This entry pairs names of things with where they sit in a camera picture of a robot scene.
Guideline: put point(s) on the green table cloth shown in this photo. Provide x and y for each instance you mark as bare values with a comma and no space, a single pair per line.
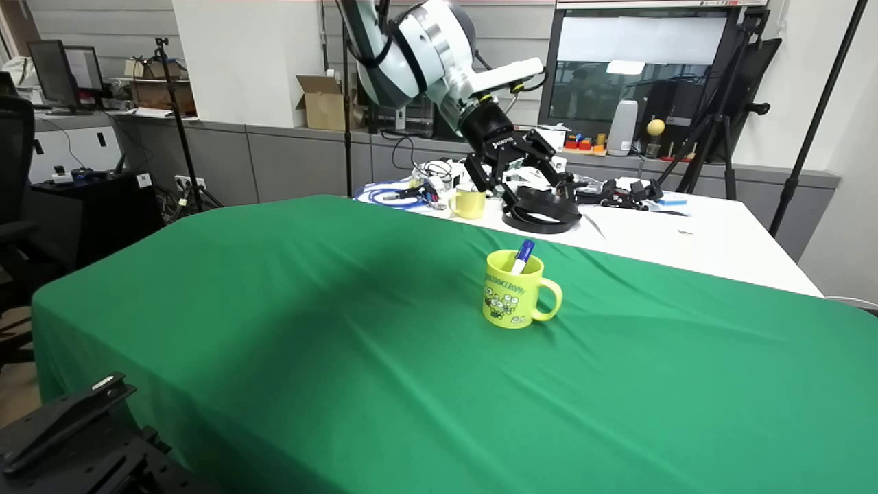
319,367

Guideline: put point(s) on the small plain yellow cup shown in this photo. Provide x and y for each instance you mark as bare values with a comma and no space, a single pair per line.
467,205

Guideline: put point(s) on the small desk monitor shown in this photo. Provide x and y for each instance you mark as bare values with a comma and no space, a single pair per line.
56,73

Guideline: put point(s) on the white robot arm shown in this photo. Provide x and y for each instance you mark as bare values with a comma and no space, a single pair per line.
411,55

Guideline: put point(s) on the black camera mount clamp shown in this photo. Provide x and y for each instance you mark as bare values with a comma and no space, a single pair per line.
64,427

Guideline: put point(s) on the white box appliance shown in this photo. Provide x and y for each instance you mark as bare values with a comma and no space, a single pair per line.
624,127

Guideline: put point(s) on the large black monitor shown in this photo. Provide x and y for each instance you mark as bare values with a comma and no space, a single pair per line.
640,65

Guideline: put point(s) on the black stand pole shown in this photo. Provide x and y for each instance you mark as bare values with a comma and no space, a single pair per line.
819,118

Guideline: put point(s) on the black round coiled device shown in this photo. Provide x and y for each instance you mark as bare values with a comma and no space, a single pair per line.
539,220

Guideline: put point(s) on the black office chair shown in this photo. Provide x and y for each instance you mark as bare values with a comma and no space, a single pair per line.
15,165

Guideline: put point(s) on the thin black light stand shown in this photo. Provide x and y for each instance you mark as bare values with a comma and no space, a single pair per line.
179,118

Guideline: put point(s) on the yellow cartoon mug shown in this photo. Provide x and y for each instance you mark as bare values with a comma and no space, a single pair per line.
511,298

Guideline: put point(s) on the black headset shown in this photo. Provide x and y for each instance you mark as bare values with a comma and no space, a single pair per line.
629,190

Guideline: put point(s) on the black camera tripod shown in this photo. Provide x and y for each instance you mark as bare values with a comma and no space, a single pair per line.
722,110

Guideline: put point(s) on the yellow ball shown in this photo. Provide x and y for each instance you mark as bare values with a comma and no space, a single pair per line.
657,127

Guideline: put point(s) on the red small items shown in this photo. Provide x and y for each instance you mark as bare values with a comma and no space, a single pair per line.
584,143

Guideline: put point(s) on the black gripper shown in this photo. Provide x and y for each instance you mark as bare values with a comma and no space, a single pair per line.
492,134

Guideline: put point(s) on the white device pile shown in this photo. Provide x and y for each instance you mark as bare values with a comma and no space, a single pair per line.
440,179

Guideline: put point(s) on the white marker blue cap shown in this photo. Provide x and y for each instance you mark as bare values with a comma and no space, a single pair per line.
521,253

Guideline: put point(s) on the cardboard box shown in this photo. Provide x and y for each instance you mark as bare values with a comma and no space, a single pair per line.
322,106

